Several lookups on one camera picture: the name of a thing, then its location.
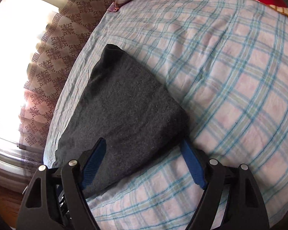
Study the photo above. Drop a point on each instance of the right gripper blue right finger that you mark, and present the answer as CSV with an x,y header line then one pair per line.
x,y
245,208

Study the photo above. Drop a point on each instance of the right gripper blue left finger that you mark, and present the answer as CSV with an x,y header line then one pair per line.
x,y
54,198

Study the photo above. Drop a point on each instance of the dark grey pants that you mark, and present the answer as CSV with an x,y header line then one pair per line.
x,y
127,106

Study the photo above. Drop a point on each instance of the plaid bed sheet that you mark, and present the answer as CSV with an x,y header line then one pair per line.
x,y
224,61

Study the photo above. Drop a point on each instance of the patterned beige curtain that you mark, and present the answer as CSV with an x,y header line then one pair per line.
x,y
65,36

